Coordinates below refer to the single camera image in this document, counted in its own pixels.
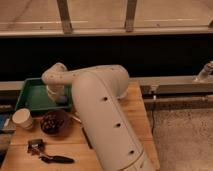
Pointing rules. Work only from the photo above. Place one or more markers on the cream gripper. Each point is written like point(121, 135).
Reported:
point(58, 98)

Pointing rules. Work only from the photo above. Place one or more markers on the green plastic tray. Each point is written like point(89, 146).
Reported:
point(34, 97)

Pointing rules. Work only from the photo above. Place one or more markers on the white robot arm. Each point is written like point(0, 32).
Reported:
point(95, 93)

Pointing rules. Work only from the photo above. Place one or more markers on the dark brown bowl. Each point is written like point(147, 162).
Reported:
point(55, 122)

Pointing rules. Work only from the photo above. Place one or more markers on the white paper cup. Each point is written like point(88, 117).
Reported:
point(23, 118)

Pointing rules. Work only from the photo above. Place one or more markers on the black remote control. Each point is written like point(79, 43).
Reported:
point(87, 139)

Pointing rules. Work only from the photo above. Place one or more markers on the blue object at left edge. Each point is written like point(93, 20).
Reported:
point(4, 121)

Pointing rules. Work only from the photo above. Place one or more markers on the metal faucet fixture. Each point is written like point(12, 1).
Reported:
point(205, 72)

